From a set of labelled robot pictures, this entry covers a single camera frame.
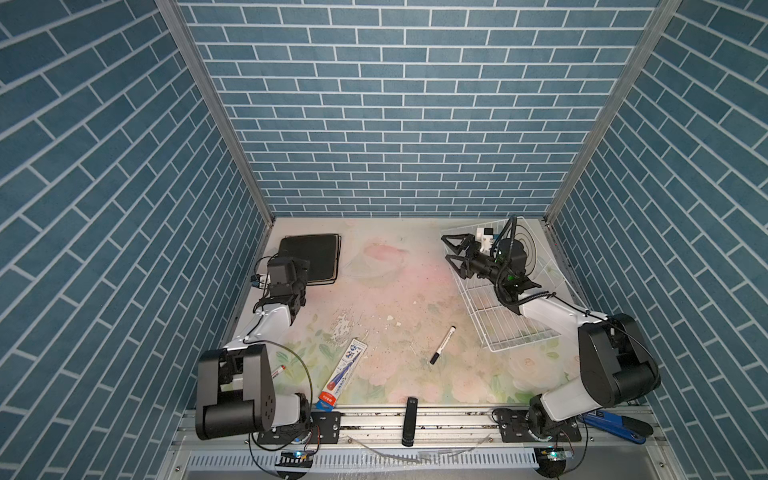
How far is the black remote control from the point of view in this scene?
27.9 inches

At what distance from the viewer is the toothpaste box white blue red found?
79cm

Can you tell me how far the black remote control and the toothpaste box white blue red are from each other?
18 cm
